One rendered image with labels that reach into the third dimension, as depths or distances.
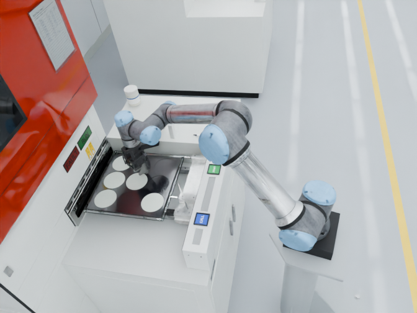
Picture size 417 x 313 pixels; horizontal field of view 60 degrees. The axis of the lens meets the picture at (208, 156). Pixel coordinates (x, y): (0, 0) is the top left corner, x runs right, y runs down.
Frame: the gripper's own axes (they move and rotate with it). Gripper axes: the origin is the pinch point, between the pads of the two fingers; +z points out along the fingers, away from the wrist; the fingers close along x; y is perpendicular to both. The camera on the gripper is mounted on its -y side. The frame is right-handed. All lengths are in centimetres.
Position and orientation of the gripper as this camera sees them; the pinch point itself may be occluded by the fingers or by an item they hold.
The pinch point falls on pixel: (146, 170)
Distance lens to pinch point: 170.3
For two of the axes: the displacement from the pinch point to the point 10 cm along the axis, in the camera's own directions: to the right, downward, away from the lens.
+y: -6.5, 5.9, -4.7
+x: 7.5, 4.2, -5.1
